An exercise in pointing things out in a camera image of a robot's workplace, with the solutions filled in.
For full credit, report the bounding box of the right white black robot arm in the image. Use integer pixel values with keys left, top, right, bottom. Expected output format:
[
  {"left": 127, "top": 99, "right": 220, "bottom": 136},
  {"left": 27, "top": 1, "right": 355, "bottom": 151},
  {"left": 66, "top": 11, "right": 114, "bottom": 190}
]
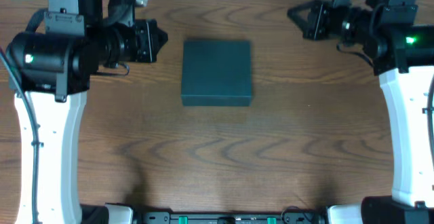
[{"left": 288, "top": 0, "right": 433, "bottom": 223}]

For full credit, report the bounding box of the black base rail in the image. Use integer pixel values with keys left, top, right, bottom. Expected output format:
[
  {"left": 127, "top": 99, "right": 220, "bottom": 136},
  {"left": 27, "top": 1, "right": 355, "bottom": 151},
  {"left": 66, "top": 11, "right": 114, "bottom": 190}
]
[{"left": 134, "top": 210, "right": 327, "bottom": 224}]

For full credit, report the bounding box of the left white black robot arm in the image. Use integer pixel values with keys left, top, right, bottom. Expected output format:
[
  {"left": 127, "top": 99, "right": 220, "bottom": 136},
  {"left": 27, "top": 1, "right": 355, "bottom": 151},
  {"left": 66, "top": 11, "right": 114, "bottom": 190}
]
[{"left": 1, "top": 0, "right": 168, "bottom": 224}]

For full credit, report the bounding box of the black gift box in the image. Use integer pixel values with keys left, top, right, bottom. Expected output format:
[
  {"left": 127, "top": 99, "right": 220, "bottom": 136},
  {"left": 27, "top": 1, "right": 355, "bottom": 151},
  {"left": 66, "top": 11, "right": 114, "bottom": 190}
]
[{"left": 180, "top": 39, "right": 253, "bottom": 107}]

